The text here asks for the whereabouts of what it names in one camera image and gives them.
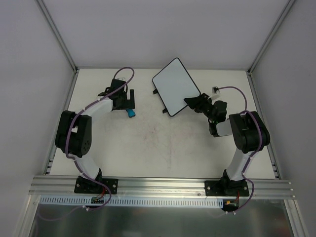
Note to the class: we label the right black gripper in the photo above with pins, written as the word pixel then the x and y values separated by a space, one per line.
pixel 198 101

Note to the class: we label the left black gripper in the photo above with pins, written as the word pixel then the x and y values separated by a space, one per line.
pixel 132 99

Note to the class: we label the blue bone-shaped eraser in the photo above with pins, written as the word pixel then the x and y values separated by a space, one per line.
pixel 131 113

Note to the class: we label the small black-framed whiteboard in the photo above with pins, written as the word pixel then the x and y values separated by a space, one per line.
pixel 173 84

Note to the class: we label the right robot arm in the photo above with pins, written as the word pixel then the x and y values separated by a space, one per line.
pixel 250 136

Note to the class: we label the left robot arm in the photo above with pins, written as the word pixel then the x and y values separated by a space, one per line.
pixel 74 135

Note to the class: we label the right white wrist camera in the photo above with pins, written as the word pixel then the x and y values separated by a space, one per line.
pixel 215 91

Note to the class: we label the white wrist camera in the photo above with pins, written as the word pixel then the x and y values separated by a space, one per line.
pixel 215 91
pixel 121 79

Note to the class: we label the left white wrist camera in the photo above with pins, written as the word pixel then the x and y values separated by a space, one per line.
pixel 121 79

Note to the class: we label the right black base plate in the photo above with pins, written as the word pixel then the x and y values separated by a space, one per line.
pixel 230 189

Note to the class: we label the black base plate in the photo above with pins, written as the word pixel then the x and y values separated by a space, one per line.
pixel 230 189
pixel 85 186

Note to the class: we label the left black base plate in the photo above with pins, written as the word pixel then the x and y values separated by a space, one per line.
pixel 85 186

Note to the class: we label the aluminium front rail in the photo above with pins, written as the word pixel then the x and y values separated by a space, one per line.
pixel 160 187

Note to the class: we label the slotted grey cable duct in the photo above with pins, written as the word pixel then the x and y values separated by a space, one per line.
pixel 134 201

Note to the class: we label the right aluminium frame post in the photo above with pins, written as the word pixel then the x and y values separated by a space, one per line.
pixel 273 31

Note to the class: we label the aluminium frame post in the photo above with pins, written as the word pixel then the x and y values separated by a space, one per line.
pixel 54 29
pixel 273 31

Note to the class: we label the left aluminium frame post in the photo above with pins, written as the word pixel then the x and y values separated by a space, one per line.
pixel 54 29

